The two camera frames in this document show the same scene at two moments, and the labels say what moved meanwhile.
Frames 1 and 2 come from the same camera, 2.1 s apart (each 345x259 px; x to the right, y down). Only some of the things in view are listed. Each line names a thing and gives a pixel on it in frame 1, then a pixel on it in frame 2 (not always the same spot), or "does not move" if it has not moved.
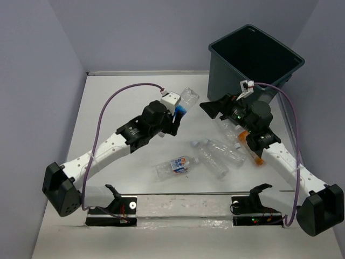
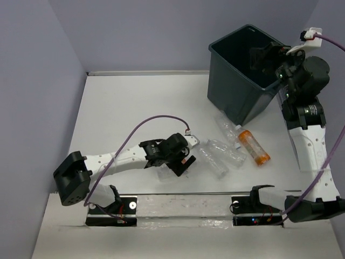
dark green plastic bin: x=249 y=58 does not move
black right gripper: x=213 y=108 -> x=258 y=55
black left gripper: x=172 y=128 -> x=191 y=159
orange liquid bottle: x=257 y=160 does not move
